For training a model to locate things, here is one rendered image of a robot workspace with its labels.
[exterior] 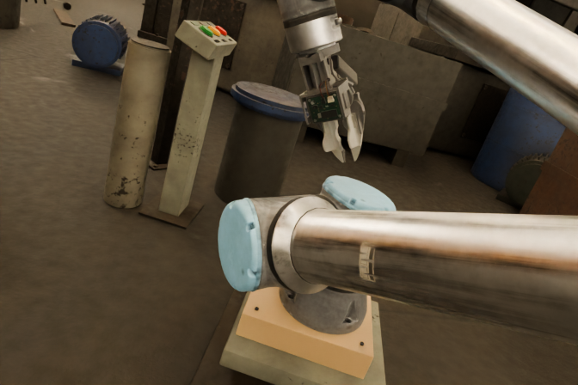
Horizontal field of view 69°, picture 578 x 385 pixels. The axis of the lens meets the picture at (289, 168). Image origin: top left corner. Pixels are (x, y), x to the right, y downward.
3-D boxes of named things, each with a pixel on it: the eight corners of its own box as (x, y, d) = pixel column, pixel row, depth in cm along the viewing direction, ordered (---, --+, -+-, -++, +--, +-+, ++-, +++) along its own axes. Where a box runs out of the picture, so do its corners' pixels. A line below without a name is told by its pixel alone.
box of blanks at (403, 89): (272, 136, 259) (310, 8, 233) (261, 103, 335) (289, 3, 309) (418, 172, 283) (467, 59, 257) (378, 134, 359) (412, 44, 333)
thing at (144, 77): (95, 201, 133) (120, 37, 116) (114, 187, 145) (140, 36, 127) (131, 212, 133) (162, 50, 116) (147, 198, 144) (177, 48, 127)
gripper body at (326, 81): (306, 129, 72) (286, 59, 68) (321, 114, 79) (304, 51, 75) (348, 121, 69) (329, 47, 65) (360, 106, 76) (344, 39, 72)
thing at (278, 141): (194, 198, 154) (222, 86, 140) (218, 171, 184) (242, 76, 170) (278, 226, 154) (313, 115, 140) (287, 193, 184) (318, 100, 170)
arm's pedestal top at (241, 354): (372, 314, 108) (378, 302, 106) (381, 423, 78) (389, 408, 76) (255, 273, 109) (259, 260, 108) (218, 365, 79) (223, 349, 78)
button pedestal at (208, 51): (134, 217, 131) (173, 16, 111) (164, 189, 154) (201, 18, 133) (182, 233, 131) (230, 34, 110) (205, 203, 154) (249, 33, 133)
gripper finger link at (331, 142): (322, 173, 76) (311, 124, 73) (331, 160, 81) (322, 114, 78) (338, 172, 75) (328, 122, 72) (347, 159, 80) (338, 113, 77)
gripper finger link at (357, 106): (344, 137, 76) (328, 93, 74) (347, 134, 78) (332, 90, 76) (368, 131, 74) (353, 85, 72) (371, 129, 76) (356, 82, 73)
